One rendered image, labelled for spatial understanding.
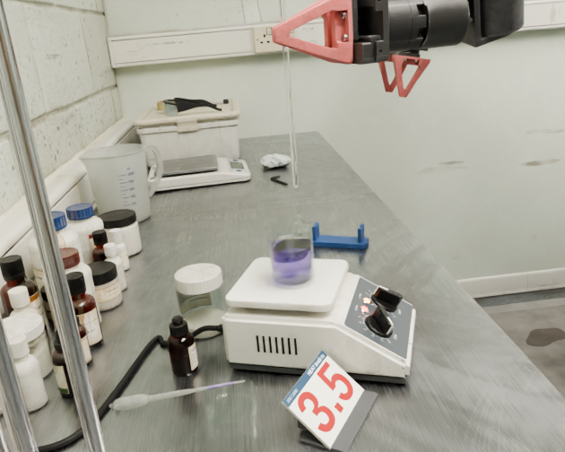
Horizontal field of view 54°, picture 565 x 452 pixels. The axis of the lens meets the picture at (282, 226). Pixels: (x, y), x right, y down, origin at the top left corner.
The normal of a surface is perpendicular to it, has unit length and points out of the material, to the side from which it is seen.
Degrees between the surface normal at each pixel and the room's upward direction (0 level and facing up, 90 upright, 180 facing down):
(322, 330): 90
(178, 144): 93
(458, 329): 0
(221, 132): 93
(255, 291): 0
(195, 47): 90
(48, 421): 0
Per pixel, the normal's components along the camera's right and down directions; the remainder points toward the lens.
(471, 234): 0.09, 0.32
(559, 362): -0.08, -0.94
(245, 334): -0.26, 0.34
